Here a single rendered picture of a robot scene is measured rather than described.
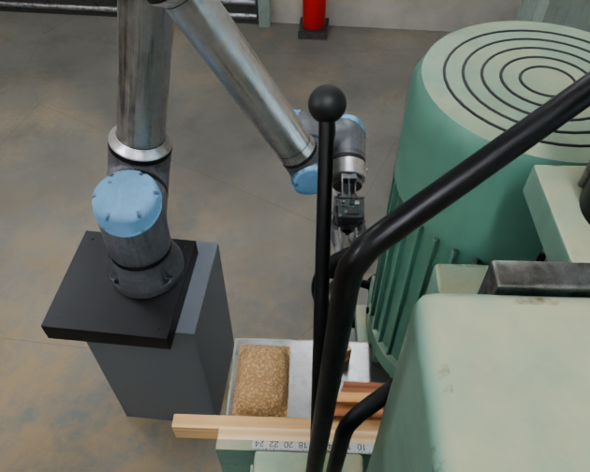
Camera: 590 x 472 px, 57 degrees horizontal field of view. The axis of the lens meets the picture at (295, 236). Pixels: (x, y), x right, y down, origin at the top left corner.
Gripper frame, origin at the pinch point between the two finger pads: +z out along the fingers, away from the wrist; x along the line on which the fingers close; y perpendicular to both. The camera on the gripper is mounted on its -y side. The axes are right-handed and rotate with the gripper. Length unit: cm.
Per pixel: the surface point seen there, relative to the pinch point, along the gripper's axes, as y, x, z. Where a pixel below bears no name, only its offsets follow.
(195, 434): 37, -25, 40
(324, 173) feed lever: 78, -8, 18
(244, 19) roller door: -151, -53, -213
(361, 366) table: 31.2, -0.1, 28.5
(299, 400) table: 33.4, -10.0, 34.2
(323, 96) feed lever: 82, -8, 13
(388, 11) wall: -143, 37, -213
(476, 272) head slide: 87, 2, 30
